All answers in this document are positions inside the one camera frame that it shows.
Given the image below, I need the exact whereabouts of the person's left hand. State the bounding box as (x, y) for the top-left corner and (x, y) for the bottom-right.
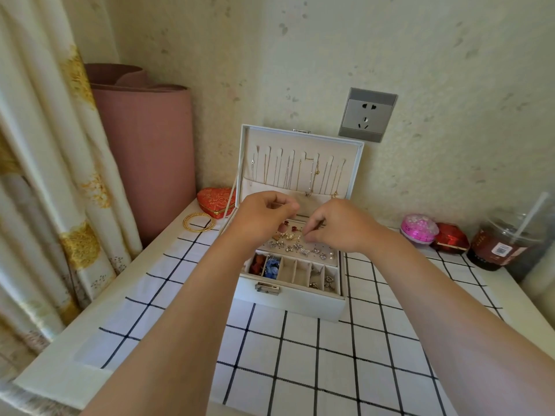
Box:
(225, 191), (301, 252)

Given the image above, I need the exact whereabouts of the person's right hand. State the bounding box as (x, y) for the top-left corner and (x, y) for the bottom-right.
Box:
(302, 199), (384, 256)

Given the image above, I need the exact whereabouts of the pile of mixed earrings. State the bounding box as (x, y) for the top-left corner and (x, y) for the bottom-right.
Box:
(310, 268), (338, 293)

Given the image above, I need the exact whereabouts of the white wooden jewelry box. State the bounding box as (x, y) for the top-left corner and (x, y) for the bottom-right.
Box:
(234, 124), (365, 324)

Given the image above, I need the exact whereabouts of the person's left forearm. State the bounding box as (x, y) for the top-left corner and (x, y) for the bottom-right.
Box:
(82, 231), (261, 416)

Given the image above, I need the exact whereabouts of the person's right forearm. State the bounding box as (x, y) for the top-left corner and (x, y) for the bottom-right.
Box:
(362, 227), (555, 416)

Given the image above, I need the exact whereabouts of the red heart-shaped box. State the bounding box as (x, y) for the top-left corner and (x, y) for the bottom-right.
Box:
(196, 187), (237, 220)

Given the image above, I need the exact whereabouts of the pink round trinket box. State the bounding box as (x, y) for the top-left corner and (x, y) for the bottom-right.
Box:
(399, 213), (439, 247)

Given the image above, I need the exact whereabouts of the red faceted gift box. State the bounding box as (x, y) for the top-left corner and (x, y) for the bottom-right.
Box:
(433, 222), (471, 255)

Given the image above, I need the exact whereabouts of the thin gold bangle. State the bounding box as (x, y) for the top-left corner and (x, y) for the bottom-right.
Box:
(182, 211), (217, 232)

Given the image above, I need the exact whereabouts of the pink rolled mat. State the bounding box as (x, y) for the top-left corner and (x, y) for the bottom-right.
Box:
(84, 63), (197, 246)

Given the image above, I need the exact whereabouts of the white black-grid table cloth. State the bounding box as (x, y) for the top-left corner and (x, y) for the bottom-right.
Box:
(99, 225), (504, 416)

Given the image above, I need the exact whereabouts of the clear plastic drink cup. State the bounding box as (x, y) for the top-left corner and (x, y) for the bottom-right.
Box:
(466, 207), (552, 272)

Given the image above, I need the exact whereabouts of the white drinking straw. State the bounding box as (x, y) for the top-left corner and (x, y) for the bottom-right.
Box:
(513, 192), (549, 239)

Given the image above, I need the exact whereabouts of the white padded headboard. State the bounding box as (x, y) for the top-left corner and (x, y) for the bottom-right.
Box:
(520, 255), (555, 308)

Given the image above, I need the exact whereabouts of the cream gold floral curtain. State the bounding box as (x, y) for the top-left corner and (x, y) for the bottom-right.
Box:
(0, 0), (143, 416)

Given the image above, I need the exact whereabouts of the row of thin chain necklaces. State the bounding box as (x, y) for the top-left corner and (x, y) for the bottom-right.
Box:
(249, 144), (347, 199)

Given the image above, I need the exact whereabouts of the grey wall socket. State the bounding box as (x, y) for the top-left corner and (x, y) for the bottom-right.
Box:
(338, 87), (399, 143)

